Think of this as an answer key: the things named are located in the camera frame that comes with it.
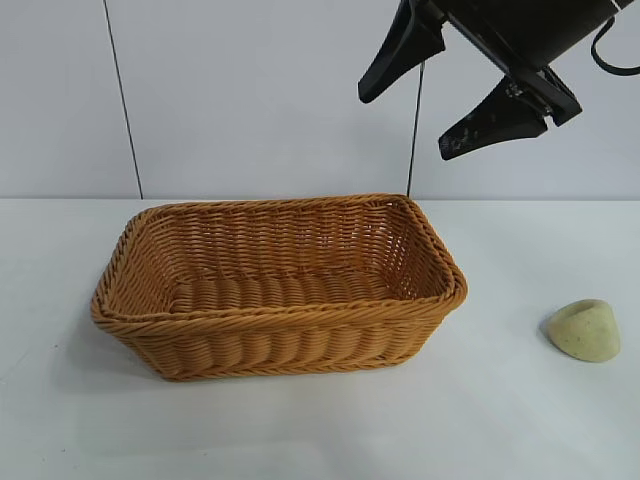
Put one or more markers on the pale yellow egg yolk pastry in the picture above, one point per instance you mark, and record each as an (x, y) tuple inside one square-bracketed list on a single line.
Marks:
[(585, 332)]

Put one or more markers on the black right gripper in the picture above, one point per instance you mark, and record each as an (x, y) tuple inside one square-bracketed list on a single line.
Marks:
[(525, 30)]

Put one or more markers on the brown woven wicker basket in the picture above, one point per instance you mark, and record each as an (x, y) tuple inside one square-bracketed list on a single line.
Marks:
[(280, 345)]

